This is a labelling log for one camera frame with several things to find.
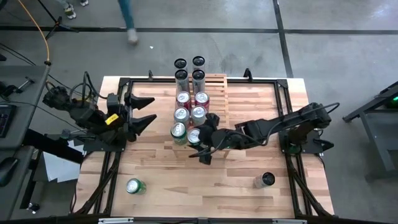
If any grey desk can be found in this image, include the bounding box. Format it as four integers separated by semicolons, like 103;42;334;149
0;146;35;220
0;65;50;150

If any black desk support bar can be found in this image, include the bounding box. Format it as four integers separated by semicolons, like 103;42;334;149
23;129;85;164

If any silver metal bracket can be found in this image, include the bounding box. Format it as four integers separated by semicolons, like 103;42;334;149
98;217;134;224
272;218;308;224

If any black aluminium table frame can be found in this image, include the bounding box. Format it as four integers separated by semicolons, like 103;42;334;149
72;68;334;218

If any white and red can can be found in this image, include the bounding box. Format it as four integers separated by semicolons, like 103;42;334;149
190;105;208;127
173;106;191;127

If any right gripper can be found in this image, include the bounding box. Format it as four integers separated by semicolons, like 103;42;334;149
197;113;246;166

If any black clamp tool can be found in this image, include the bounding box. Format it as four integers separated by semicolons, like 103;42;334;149
0;81;20;98

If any wooden slatted shelf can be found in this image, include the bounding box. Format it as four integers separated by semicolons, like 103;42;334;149
172;73;231;159

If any yellow cable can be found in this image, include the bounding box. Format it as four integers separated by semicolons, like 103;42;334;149
17;0;52;66

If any black metal side stand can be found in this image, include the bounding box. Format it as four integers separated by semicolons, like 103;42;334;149
341;81;398;183

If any red Coca-Cola can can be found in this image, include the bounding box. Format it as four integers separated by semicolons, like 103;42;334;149
194;91;210;110
175;90;192;110

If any green Sprite can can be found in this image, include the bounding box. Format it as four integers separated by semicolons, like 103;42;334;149
187;127;202;147
125;177;147;196
170;122;188;146

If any white paper sheet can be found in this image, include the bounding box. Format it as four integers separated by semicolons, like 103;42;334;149
42;139;85;184

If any black tripod stand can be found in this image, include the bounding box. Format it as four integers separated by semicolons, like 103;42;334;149
37;0;80;41

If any person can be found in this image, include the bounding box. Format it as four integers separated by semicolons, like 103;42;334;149
118;0;139;44

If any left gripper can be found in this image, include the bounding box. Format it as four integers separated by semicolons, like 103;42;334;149
105;92;158;142

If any black keyboard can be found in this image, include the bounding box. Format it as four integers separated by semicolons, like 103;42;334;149
0;104;17;138

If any metal handled tool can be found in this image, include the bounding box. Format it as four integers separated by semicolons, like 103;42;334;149
17;76;35;91

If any black computer mouse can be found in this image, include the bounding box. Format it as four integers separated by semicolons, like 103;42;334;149
0;157;19;187

